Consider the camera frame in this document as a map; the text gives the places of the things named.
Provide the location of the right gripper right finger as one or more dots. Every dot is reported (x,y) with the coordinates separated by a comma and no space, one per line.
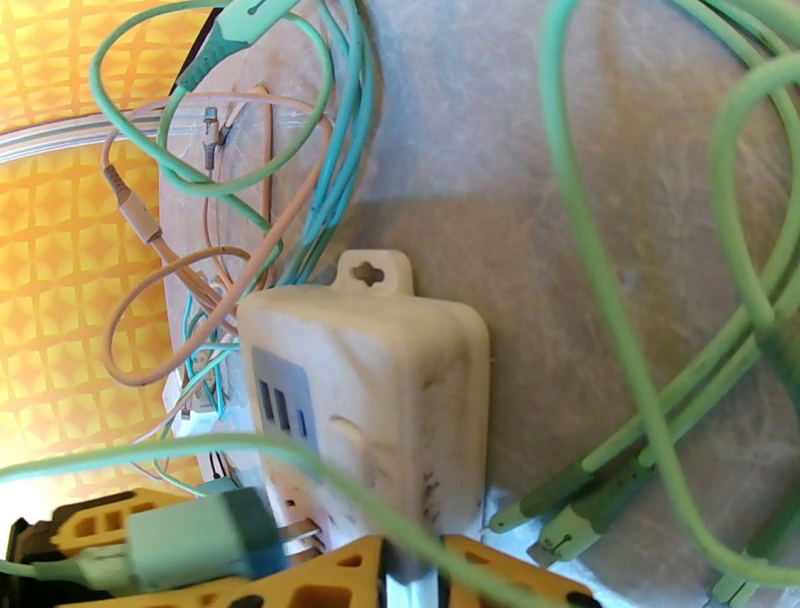
(537,587)

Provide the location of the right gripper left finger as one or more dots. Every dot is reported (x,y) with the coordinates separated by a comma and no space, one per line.
(362,587)

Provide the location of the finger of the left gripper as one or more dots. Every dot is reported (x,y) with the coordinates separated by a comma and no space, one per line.
(69,534)
(187,597)

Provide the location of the green plug adapter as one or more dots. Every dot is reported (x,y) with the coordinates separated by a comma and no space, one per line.
(194,537)

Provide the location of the white power strip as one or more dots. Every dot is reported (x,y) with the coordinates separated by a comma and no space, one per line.
(387,375)

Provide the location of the aluminium frame post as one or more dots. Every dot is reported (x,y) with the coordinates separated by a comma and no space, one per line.
(62,140)

